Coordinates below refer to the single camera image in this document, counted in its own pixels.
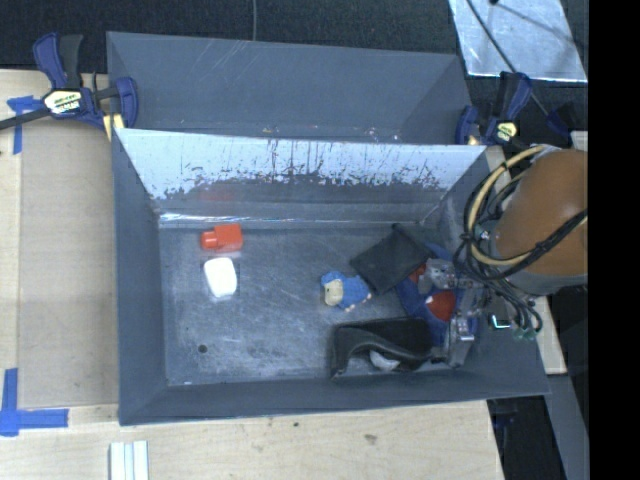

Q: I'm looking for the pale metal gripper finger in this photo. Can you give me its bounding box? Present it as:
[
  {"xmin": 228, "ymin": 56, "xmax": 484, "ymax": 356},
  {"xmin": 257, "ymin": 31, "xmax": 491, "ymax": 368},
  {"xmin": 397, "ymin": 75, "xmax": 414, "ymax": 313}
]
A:
[
  {"xmin": 417, "ymin": 260, "xmax": 459, "ymax": 295},
  {"xmin": 444, "ymin": 314, "xmax": 477, "ymax": 369}
]

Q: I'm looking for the blue and red soft toy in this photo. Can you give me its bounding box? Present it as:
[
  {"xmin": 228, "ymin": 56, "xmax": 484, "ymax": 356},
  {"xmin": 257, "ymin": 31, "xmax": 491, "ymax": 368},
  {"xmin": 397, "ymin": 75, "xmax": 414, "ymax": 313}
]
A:
[{"xmin": 394, "ymin": 243, "xmax": 477, "ymax": 347}]

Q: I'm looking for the black flat square pad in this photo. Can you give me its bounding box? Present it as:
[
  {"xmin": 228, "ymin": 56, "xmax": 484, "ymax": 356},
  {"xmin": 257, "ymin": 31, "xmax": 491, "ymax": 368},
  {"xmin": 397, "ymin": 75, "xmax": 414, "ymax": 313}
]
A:
[{"xmin": 348, "ymin": 224, "xmax": 434, "ymax": 297}]

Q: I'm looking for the black curved shoe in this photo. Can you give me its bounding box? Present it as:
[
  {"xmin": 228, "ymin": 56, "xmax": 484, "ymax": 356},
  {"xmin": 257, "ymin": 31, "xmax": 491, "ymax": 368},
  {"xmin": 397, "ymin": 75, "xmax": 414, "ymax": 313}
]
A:
[{"xmin": 328, "ymin": 316, "xmax": 452, "ymax": 381}]

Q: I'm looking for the small white piece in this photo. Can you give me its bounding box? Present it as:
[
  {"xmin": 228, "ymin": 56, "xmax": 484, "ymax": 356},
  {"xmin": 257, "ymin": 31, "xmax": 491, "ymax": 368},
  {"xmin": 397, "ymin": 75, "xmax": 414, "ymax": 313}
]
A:
[{"xmin": 368, "ymin": 349, "xmax": 402, "ymax": 373}]

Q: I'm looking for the blue toy sheep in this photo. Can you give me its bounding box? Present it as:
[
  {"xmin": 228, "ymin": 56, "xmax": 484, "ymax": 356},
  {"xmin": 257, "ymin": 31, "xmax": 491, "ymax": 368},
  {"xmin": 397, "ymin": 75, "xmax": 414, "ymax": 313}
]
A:
[{"xmin": 319, "ymin": 269, "xmax": 374, "ymax": 314}]

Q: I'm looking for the grey metal bin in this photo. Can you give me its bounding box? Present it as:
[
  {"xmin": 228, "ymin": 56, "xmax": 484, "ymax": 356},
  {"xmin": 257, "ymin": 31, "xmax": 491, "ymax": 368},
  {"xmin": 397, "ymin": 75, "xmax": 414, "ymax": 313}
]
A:
[{"xmin": 104, "ymin": 30, "xmax": 552, "ymax": 427}]

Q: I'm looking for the white soap bar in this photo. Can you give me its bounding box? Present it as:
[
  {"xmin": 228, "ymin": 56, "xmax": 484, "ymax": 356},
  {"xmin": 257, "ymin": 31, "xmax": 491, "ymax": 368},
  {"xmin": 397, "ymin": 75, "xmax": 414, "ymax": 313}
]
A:
[{"xmin": 202, "ymin": 256, "xmax": 239, "ymax": 300}]

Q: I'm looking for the red toy block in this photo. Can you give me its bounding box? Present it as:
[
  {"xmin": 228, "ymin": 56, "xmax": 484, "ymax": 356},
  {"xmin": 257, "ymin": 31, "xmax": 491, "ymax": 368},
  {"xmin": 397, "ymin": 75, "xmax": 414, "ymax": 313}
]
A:
[{"xmin": 200, "ymin": 223, "xmax": 245, "ymax": 252}]

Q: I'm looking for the pale wood flat board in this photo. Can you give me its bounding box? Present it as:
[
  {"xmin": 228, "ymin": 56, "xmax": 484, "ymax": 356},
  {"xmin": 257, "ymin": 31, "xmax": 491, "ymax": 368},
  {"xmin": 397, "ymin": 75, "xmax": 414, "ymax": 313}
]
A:
[{"xmin": 16, "ymin": 123, "xmax": 122, "ymax": 410}]

